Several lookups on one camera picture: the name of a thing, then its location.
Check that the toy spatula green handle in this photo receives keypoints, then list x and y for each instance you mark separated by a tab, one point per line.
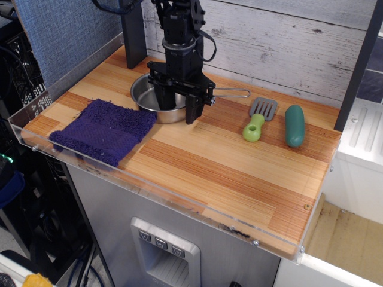
262	110

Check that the dark green toy cucumber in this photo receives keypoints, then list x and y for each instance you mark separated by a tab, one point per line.
294	126

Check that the dark vertical post left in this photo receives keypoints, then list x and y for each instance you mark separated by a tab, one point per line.
134	37

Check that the silver toy fridge cabinet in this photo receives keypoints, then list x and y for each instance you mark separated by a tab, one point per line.
110	210

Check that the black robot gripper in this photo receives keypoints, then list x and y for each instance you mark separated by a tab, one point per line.
181	73

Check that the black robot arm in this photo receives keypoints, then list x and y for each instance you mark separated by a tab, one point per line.
182	23

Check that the black plastic crate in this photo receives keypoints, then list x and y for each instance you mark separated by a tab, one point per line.
21	79

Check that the dark vertical post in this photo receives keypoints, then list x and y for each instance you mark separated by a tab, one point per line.
134	37
360	67

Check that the small stainless steel pot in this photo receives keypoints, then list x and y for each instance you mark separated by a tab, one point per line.
142	93

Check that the purple towel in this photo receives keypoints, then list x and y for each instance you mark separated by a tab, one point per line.
105	132

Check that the white toy sink unit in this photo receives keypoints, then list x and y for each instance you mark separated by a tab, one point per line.
343	245

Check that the ice dispenser panel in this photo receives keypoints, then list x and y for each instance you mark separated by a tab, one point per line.
166	259

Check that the dark vertical post right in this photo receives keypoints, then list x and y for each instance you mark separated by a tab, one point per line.
360	67

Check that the clear acrylic edge guard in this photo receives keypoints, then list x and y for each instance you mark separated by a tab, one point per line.
263	193

